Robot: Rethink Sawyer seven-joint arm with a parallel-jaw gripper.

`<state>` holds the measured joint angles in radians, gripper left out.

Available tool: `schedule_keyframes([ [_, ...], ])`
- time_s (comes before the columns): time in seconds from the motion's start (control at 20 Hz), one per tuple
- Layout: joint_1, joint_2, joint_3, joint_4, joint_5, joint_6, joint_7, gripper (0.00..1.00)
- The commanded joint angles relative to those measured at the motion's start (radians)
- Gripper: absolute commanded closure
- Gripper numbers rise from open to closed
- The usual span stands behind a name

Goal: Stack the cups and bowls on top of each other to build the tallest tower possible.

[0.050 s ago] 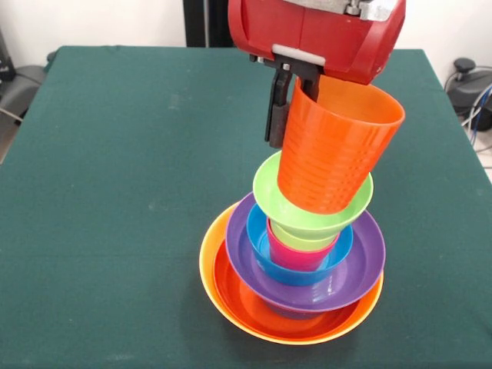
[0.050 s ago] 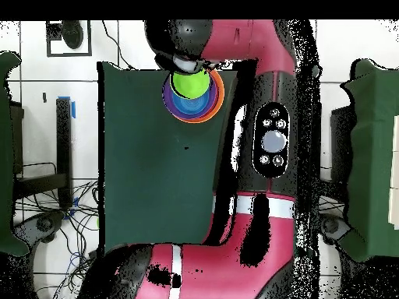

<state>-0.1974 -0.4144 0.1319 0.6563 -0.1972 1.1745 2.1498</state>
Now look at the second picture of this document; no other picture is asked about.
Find blue plastic bowl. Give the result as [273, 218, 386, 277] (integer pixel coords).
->
[171, 91, 210, 114]

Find orange plastic bowl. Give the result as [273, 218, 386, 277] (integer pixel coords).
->
[168, 69, 225, 125]

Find purple plastic bowl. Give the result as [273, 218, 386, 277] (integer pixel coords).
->
[162, 79, 219, 121]

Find green plastic bowl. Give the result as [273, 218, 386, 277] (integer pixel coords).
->
[169, 69, 210, 100]

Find dark green tablecloth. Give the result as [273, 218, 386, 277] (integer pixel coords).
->
[97, 61, 247, 259]

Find black furniture panel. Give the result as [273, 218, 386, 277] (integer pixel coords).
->
[330, 105, 355, 181]
[10, 100, 25, 175]

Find dark grey office chair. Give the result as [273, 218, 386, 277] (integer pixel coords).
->
[13, 209, 66, 250]
[320, 214, 351, 245]

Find green cloth side table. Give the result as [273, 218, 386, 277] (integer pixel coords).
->
[339, 58, 399, 262]
[0, 51, 30, 258]

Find beige boxes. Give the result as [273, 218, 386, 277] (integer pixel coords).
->
[387, 114, 399, 230]

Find tangle of cables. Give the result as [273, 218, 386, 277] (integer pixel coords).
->
[15, 161, 101, 299]

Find black frame with blue tape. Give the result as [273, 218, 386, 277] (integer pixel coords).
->
[13, 97, 76, 209]

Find thin black cable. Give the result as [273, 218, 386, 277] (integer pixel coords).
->
[101, 19, 136, 70]

